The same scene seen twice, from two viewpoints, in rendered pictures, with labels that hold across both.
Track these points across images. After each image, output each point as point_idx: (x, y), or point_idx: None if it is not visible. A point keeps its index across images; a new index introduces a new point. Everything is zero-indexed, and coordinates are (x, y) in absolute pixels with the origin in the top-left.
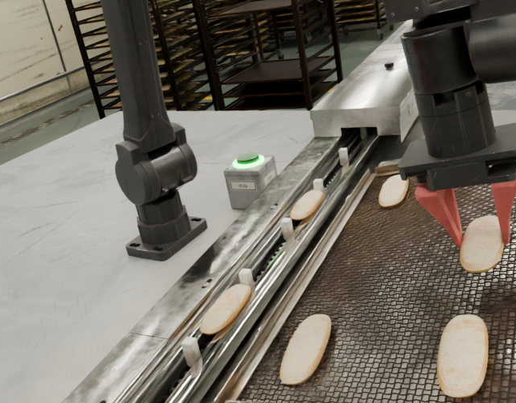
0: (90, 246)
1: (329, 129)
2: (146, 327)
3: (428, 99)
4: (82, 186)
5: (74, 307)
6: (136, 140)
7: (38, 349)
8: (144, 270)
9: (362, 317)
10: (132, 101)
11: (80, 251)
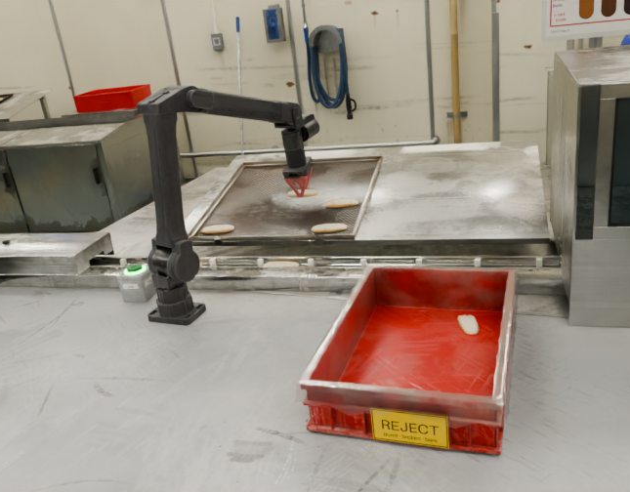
0: (164, 345)
1: (84, 265)
2: (295, 273)
3: (301, 148)
4: (7, 399)
5: (247, 324)
6: (185, 236)
7: (287, 321)
8: (214, 312)
9: (315, 223)
10: (180, 213)
11: (169, 348)
